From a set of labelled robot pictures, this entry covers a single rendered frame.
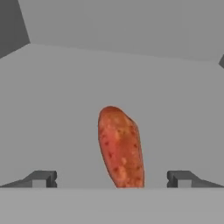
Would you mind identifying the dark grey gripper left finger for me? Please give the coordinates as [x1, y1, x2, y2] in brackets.
[0, 170, 58, 189]

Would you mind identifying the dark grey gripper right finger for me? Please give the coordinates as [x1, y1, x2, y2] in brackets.
[166, 170, 224, 189]

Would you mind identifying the orange-red sweet potato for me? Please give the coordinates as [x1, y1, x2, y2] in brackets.
[97, 105, 145, 189]

